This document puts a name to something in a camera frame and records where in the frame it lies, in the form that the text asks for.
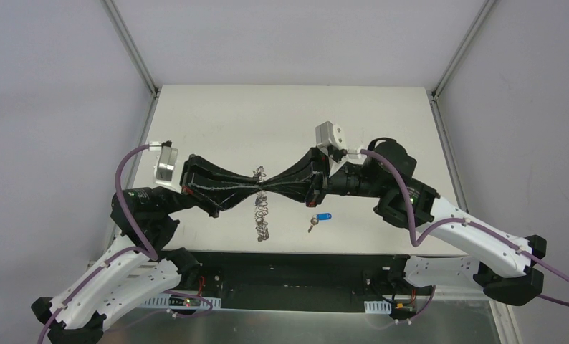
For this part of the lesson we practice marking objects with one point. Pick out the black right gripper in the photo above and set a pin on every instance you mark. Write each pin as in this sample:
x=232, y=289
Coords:
x=319, y=178

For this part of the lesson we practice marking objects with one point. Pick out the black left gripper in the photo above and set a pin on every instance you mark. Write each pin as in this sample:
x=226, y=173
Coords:
x=189, y=181

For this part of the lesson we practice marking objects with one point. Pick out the blue key tag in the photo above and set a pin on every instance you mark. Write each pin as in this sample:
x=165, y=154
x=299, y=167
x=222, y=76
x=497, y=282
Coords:
x=323, y=216

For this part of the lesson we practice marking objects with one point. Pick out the silver key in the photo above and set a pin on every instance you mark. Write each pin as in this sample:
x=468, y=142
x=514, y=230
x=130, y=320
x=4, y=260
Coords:
x=313, y=222

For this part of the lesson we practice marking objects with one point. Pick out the round metal key ring plate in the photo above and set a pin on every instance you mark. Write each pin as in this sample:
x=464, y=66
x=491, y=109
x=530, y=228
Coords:
x=261, y=211

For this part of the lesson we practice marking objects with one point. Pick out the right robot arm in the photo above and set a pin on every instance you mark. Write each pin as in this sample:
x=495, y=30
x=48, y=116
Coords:
x=497, y=263

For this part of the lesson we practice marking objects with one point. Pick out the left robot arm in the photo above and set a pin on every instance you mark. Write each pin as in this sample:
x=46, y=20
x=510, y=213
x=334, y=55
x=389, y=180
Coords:
x=130, y=272

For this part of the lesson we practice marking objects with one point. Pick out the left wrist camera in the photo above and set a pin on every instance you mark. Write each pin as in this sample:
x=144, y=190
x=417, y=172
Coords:
x=166, y=164

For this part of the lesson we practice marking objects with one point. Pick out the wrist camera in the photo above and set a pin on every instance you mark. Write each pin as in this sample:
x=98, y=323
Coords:
x=166, y=164
x=330, y=137

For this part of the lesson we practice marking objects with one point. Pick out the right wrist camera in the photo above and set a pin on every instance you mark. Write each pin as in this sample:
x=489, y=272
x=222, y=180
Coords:
x=330, y=137

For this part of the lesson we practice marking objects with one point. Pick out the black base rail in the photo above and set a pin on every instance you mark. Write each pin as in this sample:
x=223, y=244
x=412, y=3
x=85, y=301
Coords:
x=299, y=282

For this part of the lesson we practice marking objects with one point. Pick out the white cable duct left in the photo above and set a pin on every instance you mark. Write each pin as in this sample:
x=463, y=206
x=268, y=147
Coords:
x=163, y=301

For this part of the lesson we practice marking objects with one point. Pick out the white cable duct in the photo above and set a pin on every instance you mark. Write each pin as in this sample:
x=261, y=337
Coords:
x=377, y=307
x=163, y=301

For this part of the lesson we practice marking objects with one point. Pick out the white cable duct right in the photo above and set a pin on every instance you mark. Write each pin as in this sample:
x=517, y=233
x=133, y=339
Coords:
x=377, y=307

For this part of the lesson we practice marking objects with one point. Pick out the aluminium frame post right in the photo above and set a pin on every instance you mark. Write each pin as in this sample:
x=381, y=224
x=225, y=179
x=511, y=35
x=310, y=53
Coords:
x=464, y=46

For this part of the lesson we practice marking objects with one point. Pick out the aluminium frame post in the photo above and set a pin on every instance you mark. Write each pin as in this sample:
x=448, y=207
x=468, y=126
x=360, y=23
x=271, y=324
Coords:
x=464, y=46
x=128, y=42

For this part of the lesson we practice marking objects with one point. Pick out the aluminium frame post left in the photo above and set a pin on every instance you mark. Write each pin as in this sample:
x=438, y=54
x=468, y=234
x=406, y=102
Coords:
x=128, y=42

